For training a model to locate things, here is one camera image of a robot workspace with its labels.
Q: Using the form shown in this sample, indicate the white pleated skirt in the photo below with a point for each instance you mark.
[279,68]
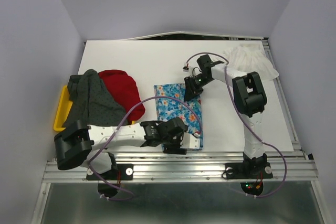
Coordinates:
[249,58]

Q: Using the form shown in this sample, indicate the aluminium rail frame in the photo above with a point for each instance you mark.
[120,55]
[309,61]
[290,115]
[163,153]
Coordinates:
[190,189]

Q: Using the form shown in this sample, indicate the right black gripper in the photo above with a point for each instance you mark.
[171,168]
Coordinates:
[191,91]

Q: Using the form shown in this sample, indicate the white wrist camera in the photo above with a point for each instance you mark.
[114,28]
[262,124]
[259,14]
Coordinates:
[192,71]
[191,141]

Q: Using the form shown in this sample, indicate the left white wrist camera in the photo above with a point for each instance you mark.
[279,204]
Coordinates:
[191,141]

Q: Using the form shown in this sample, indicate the blue floral skirt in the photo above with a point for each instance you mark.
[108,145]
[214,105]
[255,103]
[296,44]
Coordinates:
[167,109]

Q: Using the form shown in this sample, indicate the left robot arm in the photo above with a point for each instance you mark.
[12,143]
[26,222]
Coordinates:
[81,144]

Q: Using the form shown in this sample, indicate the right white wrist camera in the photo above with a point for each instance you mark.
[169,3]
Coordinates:
[192,71]

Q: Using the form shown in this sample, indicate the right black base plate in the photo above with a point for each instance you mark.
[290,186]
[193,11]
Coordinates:
[234,171]

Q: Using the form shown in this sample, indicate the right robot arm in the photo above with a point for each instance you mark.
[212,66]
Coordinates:
[249,99]

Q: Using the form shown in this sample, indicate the red skirt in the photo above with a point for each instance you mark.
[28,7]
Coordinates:
[118,94]

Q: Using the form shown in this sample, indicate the dark grey dotted skirt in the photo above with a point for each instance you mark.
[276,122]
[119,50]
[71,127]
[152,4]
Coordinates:
[92,103]

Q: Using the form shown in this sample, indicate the yellow plastic tray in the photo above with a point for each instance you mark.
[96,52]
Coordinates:
[63,110]

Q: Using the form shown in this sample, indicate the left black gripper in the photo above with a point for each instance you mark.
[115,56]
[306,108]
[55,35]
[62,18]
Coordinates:
[176,148]

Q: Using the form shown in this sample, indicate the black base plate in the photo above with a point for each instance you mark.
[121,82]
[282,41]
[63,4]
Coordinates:
[234,171]
[115,172]

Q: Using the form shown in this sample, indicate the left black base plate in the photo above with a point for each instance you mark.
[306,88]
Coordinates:
[115,172]

